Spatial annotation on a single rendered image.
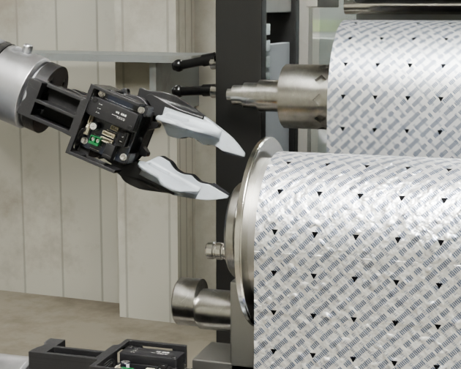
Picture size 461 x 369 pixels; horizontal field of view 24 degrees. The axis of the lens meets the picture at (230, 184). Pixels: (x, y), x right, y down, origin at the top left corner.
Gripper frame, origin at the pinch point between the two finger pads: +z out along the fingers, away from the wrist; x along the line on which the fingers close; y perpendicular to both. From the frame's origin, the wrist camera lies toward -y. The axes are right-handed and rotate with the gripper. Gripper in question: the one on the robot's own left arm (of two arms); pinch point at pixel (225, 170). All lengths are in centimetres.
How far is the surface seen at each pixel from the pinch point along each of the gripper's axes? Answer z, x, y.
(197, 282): 4.3, -7.5, 17.5
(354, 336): 17.8, -4.1, 28.0
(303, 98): 4.5, 9.4, 0.6
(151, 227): -85, -80, -364
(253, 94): -0.6, 7.9, -1.9
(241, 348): 9.9, -10.7, 19.2
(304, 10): -10, 21, -74
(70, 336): -96, -134, -338
